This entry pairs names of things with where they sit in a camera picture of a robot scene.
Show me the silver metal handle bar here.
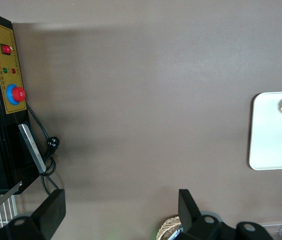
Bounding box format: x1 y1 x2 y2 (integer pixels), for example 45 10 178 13
17 123 47 174

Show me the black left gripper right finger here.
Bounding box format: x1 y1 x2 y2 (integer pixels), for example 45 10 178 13
177 189 275 240

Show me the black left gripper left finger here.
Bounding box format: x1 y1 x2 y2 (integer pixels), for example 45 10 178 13
0 189 67 240

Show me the white plastic tray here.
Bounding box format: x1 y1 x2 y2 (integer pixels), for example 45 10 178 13
248 91 282 171

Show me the white wire rack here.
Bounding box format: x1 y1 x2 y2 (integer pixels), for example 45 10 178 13
0 194 19 232

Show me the woven wicker basket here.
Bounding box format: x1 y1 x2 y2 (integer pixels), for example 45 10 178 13
158 215 182 240

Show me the black power cable with plug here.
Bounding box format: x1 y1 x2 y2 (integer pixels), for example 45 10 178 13
25 103 60 196

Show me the clear plastic container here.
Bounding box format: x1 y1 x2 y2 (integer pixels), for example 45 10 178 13
260 220 282 240

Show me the red emergency stop button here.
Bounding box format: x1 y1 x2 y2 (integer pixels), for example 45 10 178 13
5 83 27 105

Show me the red rocker switch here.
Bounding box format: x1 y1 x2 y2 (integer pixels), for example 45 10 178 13
0 44 12 56

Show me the small packet in basket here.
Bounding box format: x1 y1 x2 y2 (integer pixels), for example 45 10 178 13
171 223 185 238

